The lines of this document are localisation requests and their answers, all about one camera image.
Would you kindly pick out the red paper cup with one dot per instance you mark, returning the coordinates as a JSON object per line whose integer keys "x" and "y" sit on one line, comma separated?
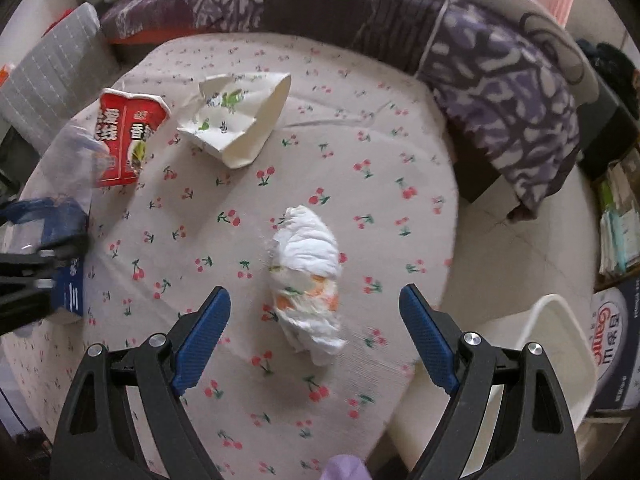
{"x": 130, "y": 140}

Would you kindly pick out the bedside table with grey cloth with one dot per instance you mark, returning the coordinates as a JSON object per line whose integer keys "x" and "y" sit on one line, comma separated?
{"x": 55, "y": 65}

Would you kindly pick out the stack of papers and books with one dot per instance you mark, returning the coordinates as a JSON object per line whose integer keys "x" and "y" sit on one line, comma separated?
{"x": 617, "y": 220}

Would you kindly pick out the clear plastic bottle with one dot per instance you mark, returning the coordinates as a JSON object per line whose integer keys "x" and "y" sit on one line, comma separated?
{"x": 70, "y": 160}

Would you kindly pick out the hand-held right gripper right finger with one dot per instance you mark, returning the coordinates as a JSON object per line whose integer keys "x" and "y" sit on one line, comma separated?
{"x": 430, "y": 340}

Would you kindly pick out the black trash can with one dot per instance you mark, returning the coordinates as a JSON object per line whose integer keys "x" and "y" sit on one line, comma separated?
{"x": 7, "y": 160}

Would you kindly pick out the black clothes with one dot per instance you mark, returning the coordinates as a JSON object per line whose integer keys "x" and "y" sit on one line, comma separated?
{"x": 607, "y": 62}

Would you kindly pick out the white paper box green print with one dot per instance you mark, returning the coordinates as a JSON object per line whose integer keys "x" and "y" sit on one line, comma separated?
{"x": 235, "y": 115}

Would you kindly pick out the blue carton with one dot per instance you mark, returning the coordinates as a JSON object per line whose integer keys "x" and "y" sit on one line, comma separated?
{"x": 70, "y": 285}

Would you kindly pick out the white plastic bin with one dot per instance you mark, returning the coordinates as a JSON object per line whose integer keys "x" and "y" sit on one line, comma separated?
{"x": 555, "y": 355}

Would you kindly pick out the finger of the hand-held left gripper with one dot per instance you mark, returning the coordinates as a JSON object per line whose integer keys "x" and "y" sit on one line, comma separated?
{"x": 30, "y": 270}
{"x": 50, "y": 216}

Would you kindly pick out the small orange object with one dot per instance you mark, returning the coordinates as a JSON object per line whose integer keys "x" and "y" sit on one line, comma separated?
{"x": 3, "y": 74}

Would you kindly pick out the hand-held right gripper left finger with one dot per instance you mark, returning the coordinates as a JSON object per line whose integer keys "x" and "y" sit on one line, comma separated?
{"x": 200, "y": 345}

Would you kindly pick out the white wrapper orange print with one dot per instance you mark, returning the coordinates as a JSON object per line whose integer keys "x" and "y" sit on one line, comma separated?
{"x": 307, "y": 280}

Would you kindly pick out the person's right hand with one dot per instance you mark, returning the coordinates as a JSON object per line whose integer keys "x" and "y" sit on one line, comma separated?
{"x": 346, "y": 469}

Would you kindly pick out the grey printed duvet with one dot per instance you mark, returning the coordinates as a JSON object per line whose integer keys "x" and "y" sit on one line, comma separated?
{"x": 560, "y": 45}

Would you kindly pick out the blue white printed box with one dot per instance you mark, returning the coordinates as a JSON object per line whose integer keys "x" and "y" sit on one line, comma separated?
{"x": 617, "y": 345}

